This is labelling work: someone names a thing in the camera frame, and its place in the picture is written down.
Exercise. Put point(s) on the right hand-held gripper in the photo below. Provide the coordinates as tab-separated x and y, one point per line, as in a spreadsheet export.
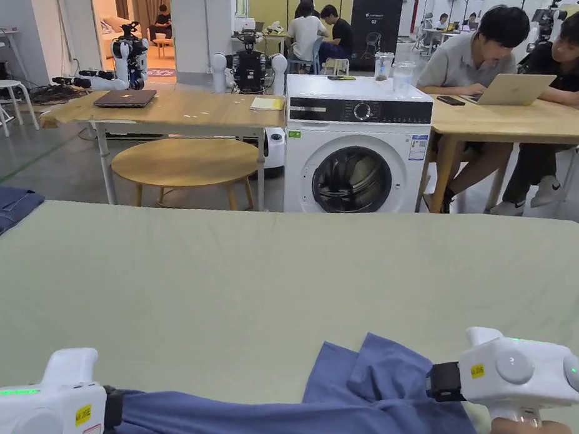
512	370

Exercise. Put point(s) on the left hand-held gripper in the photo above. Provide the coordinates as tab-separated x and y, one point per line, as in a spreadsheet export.
40	422

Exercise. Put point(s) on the blue shirt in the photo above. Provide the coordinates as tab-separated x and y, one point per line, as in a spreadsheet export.
335	414

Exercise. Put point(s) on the person's right hand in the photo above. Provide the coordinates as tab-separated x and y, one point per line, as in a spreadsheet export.
524	430

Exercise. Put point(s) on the bed with pale green sheet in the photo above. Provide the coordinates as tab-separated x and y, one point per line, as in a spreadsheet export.
199	284

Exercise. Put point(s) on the white washing machine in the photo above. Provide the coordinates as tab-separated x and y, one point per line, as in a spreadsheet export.
359	141

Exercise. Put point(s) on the black standing banner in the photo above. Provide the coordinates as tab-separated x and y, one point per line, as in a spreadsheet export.
376	19

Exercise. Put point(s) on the group of people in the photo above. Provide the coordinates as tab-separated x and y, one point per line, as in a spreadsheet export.
320	29

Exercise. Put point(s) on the black and white robot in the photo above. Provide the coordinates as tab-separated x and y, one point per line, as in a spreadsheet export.
250	69

